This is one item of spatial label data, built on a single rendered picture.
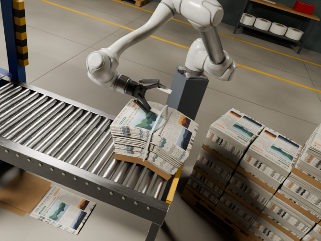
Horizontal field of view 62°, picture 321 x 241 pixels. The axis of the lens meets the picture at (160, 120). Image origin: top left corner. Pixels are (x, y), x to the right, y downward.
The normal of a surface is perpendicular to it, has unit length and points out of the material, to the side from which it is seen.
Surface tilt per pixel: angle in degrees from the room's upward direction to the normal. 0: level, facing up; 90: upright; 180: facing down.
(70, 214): 0
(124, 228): 0
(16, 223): 0
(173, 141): 17
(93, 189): 90
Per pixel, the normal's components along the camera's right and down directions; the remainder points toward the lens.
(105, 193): -0.28, 0.52
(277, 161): 0.21, -0.78
